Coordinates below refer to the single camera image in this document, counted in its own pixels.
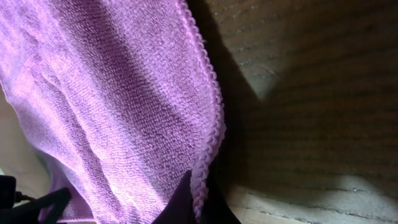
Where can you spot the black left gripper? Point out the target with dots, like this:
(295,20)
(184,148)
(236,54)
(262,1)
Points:
(45,210)

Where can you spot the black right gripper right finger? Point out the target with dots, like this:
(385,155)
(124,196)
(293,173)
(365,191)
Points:
(215,209)

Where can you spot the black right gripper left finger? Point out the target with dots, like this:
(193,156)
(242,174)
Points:
(179,209)

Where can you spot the purple microfiber cloth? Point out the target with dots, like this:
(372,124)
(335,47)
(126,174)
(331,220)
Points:
(119,98)

